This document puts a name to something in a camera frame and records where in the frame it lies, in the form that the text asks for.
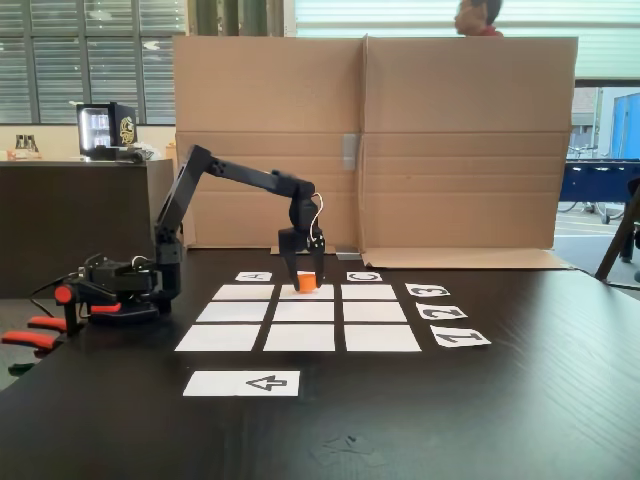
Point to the paper sheet letter C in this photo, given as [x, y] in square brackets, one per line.
[364, 276]

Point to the white arrow paper sheet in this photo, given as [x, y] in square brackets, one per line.
[240, 384]

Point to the paper sheet letter A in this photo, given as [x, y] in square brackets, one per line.
[254, 276]

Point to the black mini fridge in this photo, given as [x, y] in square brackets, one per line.
[122, 130]

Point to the round orange token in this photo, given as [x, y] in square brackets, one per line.
[306, 282]

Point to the paper sheet number 3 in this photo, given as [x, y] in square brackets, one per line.
[426, 290]

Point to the grey tape patch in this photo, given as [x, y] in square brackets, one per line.
[347, 253]

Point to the paper sheet number 1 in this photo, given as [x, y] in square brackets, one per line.
[460, 336]

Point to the person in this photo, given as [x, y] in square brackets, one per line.
[477, 17]

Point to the paper sheet number 2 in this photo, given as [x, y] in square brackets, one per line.
[441, 311]

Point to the black red bar clamp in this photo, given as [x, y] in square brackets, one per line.
[62, 294]

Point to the white nine-square grid sheet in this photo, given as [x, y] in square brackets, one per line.
[305, 320]

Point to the brown cardboard screen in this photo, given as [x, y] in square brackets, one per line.
[450, 150]

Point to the dark chair frame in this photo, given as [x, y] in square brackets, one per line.
[617, 235]

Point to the grey tape strip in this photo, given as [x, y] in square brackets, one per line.
[350, 152]

